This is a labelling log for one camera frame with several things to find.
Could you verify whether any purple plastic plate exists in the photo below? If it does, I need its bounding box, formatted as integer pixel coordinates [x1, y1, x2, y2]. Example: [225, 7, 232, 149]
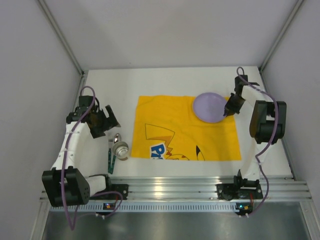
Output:
[192, 92, 227, 124]

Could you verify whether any fork with green handle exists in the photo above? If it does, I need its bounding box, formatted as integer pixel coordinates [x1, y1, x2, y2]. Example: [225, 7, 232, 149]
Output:
[108, 132, 114, 174]

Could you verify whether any spoon with green handle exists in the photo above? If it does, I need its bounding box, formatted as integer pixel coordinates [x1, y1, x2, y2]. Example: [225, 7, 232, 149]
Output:
[108, 133, 122, 174]

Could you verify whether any small metal cup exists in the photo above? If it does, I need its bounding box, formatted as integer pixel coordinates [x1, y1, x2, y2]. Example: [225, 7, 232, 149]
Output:
[111, 141, 129, 161]

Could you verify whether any yellow pikachu cloth placemat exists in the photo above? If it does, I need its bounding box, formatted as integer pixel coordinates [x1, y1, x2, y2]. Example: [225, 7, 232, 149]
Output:
[131, 95, 242, 162]

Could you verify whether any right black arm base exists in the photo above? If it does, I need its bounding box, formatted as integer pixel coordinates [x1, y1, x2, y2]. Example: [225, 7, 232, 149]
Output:
[216, 175, 264, 201]

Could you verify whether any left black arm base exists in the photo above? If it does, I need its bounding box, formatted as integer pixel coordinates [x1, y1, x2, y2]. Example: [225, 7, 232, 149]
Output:
[98, 184, 129, 200]

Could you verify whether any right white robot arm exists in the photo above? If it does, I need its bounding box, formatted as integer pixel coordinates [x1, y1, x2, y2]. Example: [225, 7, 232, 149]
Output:
[223, 74, 287, 181]

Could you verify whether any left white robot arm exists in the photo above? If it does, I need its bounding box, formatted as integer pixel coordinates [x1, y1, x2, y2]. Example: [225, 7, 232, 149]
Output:
[41, 95, 121, 207]

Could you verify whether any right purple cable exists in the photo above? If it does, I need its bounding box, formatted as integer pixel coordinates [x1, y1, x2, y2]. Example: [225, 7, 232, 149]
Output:
[236, 66, 280, 217]

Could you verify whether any purple cable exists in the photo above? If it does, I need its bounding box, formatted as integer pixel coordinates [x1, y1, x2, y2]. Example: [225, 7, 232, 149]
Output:
[58, 86, 124, 231]
[236, 66, 280, 217]

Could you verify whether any aluminium mounting rail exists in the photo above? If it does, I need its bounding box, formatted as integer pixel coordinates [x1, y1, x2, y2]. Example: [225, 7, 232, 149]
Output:
[39, 175, 312, 202]

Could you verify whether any slotted grey cable duct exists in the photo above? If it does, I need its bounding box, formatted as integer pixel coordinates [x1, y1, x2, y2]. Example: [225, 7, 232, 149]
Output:
[49, 201, 253, 213]

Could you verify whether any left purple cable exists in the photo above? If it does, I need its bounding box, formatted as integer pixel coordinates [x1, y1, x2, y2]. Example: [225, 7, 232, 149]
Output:
[58, 86, 124, 231]

